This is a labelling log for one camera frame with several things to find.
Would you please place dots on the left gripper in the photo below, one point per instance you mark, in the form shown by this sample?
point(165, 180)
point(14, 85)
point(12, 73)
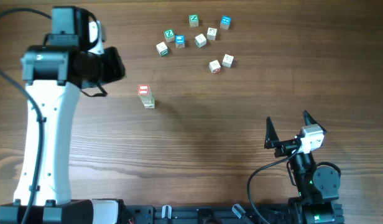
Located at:
point(117, 70)

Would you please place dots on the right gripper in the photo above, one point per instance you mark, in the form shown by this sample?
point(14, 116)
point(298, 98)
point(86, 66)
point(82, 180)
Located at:
point(272, 142)

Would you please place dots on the red M block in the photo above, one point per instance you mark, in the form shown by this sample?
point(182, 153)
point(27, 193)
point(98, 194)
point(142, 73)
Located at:
point(144, 90)

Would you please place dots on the white block green E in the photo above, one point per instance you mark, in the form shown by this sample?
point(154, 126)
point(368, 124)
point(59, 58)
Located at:
point(146, 98)

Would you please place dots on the white block yellow side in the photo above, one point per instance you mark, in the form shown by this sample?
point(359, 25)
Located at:
point(149, 102)

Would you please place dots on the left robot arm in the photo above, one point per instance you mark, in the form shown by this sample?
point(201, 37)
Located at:
point(43, 194)

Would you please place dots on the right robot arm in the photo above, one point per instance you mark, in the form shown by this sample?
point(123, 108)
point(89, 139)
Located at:
point(317, 183)

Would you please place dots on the white block teal side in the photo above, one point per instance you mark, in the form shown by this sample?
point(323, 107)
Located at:
point(162, 49)

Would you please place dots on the green Z block left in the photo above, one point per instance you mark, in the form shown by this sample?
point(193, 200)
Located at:
point(169, 35)

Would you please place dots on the green z block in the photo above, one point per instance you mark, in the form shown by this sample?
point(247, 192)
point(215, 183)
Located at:
point(193, 20)
point(169, 35)

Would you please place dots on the blue block centre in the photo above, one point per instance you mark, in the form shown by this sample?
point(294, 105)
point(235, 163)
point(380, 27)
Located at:
point(179, 41)

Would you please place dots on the white block blue side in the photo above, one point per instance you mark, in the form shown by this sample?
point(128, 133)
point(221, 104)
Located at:
point(227, 60)

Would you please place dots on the white block red Q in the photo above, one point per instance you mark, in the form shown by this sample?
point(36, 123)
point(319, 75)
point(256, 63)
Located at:
point(215, 66)

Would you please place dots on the white block green side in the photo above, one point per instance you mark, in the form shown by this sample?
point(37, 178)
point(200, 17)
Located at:
point(200, 40)

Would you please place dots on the green Z block far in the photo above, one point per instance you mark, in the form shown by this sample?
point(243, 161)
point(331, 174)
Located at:
point(193, 20)

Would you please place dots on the white block red side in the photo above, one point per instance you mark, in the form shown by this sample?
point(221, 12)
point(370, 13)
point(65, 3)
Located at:
point(211, 33)

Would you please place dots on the blue block far right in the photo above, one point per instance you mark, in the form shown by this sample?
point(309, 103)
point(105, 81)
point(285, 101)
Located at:
point(225, 22)

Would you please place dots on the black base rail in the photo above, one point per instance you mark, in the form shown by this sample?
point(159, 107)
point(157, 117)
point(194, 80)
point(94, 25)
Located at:
point(207, 214)

